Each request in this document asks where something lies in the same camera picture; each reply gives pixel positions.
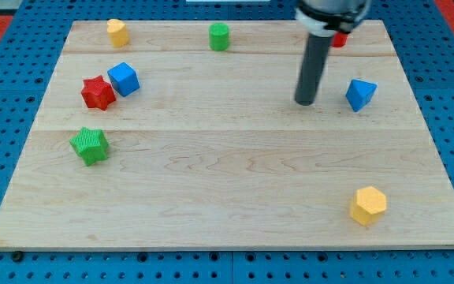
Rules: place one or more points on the yellow hexagon block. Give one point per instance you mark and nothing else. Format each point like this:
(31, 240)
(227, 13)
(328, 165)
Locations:
(368, 205)

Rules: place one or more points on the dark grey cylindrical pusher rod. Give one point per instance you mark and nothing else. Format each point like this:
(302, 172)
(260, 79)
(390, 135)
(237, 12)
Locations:
(313, 64)

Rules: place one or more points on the red block behind rod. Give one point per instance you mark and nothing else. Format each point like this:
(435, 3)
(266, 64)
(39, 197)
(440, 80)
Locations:
(339, 39)

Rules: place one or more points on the green cylinder block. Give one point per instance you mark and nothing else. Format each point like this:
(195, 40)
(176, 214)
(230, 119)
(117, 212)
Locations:
(218, 36)

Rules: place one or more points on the red star block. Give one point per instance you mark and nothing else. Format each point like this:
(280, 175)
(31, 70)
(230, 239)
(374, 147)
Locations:
(97, 93)

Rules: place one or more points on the blue cube block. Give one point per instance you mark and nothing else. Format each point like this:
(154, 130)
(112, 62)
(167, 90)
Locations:
(123, 79)

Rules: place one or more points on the green star block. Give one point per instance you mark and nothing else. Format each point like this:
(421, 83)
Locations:
(90, 145)

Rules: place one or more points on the blue triangular prism block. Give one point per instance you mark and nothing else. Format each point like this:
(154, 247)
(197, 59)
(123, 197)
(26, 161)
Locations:
(360, 93)

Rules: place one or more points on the yellow heart-shaped block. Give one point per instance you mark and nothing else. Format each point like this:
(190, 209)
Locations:
(118, 32)

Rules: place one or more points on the light wooden board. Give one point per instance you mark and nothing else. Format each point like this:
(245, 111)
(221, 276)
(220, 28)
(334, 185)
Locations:
(213, 153)

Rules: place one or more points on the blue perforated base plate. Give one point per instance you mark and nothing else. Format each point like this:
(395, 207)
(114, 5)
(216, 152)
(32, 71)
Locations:
(29, 51)

